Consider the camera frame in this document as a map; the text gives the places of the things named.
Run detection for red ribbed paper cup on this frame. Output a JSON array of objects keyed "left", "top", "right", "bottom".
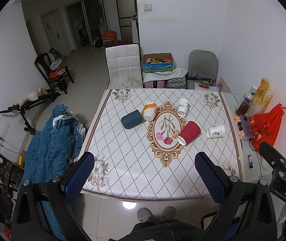
[{"left": 177, "top": 121, "right": 201, "bottom": 146}]

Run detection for white paper cup black calligraphy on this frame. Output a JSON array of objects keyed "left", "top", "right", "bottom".
[{"left": 207, "top": 125, "right": 225, "bottom": 139}]

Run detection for white paper cup green print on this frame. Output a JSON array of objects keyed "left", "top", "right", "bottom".
[{"left": 177, "top": 98, "right": 190, "bottom": 117}]

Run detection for orange and white paper cup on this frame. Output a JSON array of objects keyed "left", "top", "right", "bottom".
[{"left": 142, "top": 102, "right": 157, "bottom": 121}]

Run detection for dark teal cup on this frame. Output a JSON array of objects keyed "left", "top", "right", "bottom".
[{"left": 121, "top": 110, "right": 144, "bottom": 130}]

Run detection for small dark lighter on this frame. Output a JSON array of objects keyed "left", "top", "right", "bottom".
[{"left": 247, "top": 154, "right": 253, "bottom": 169}]

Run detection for orange plastic bag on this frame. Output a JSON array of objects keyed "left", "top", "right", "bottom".
[{"left": 250, "top": 103, "right": 286, "bottom": 152}]

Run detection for grey smartphone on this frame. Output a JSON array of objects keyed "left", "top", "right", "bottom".
[{"left": 240, "top": 115, "right": 254, "bottom": 139}]

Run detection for blue blanket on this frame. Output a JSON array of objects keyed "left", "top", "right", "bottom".
[{"left": 11, "top": 103, "right": 90, "bottom": 240}]

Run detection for brown liquid plastic bottle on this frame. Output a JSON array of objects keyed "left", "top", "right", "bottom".
[{"left": 235, "top": 91, "right": 255, "bottom": 116}]

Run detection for yellow snack bag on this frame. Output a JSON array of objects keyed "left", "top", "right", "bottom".
[{"left": 248, "top": 78, "right": 273, "bottom": 116}]

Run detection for grey slippers of operator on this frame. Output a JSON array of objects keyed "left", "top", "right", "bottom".
[{"left": 136, "top": 205, "right": 177, "bottom": 223}]

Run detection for white diamond pattern tablecloth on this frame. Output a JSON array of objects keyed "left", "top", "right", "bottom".
[{"left": 83, "top": 89, "right": 242, "bottom": 200}]

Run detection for dark wooden chair left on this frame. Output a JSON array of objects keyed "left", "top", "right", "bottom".
[{"left": 0, "top": 154, "right": 24, "bottom": 207}]

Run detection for black tripod stand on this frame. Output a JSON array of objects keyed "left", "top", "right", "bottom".
[{"left": 0, "top": 88, "right": 61, "bottom": 136}]

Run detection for black white patterned bag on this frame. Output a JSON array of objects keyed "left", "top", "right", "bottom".
[{"left": 166, "top": 77, "right": 187, "bottom": 89}]

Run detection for pink storage box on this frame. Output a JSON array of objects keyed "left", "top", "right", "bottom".
[{"left": 144, "top": 81, "right": 166, "bottom": 89}]

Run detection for white folded cloth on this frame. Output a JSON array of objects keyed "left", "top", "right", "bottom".
[{"left": 143, "top": 67, "right": 188, "bottom": 83}]

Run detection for grey office chair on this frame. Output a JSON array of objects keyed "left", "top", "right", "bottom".
[{"left": 186, "top": 50, "right": 218, "bottom": 89}]

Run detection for cardboard box with blue print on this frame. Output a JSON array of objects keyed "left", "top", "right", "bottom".
[{"left": 142, "top": 53, "right": 174, "bottom": 73}]

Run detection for black wooden chair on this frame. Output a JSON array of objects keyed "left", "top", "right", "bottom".
[{"left": 34, "top": 53, "right": 74, "bottom": 94}]

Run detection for white padded chair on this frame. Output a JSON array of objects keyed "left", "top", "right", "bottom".
[{"left": 105, "top": 44, "right": 143, "bottom": 89}]

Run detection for white wall switch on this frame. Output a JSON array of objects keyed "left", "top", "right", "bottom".
[{"left": 144, "top": 4, "right": 153, "bottom": 12}]

